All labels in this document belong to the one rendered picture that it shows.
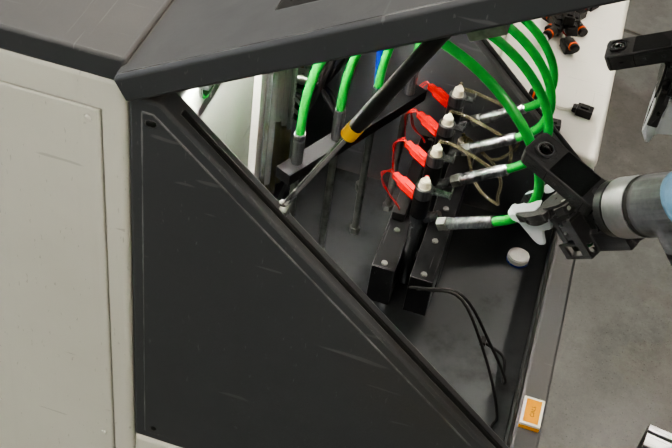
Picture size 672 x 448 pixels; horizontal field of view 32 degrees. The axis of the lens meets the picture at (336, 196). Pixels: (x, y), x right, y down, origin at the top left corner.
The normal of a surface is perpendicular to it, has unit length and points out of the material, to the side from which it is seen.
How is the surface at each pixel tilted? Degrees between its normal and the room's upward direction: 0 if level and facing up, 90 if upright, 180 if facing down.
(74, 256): 90
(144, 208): 90
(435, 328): 0
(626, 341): 0
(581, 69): 0
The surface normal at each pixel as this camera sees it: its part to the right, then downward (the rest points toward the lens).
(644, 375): 0.11, -0.72
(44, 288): -0.29, 0.64
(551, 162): 0.10, -0.49
